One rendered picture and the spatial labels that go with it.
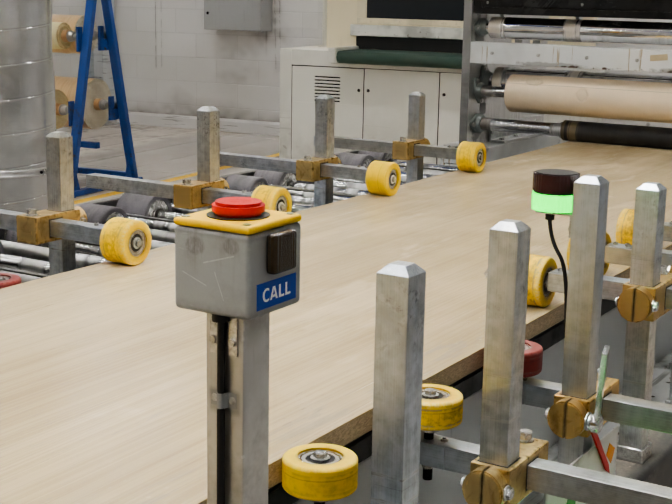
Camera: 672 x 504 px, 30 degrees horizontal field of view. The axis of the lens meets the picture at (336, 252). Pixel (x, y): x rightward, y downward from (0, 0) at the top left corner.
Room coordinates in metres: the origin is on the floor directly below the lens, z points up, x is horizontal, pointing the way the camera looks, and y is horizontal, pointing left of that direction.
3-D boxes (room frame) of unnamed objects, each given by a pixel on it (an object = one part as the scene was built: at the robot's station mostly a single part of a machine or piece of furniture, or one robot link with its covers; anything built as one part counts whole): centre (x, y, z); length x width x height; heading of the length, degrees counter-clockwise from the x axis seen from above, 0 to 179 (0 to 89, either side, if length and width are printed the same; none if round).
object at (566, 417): (1.60, -0.33, 0.85); 0.13 x 0.06 x 0.05; 149
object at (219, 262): (0.93, 0.07, 1.18); 0.07 x 0.07 x 0.08; 59
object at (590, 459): (1.54, -0.33, 0.75); 0.26 x 0.01 x 0.10; 149
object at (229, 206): (0.93, 0.07, 1.22); 0.04 x 0.04 x 0.02
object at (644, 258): (1.79, -0.45, 0.88); 0.03 x 0.03 x 0.48; 59
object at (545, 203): (1.60, -0.28, 1.12); 0.06 x 0.06 x 0.02
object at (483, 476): (1.38, -0.20, 0.84); 0.13 x 0.06 x 0.05; 149
